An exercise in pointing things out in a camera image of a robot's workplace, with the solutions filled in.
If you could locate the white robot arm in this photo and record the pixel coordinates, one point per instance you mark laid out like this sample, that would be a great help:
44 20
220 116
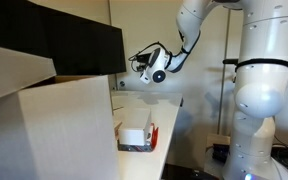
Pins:
260 84

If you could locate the white middle stack box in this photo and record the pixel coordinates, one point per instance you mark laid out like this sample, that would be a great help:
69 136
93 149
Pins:
133 118

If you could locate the large open cardboard box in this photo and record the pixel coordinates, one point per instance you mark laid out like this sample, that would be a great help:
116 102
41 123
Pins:
54 127

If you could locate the black left monitor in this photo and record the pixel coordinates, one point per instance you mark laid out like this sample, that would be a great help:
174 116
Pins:
76 45

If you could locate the black stand pole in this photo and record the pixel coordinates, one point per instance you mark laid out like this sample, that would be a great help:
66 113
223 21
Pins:
232 34

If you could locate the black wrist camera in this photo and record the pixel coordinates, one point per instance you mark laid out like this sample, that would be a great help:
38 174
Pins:
139 62

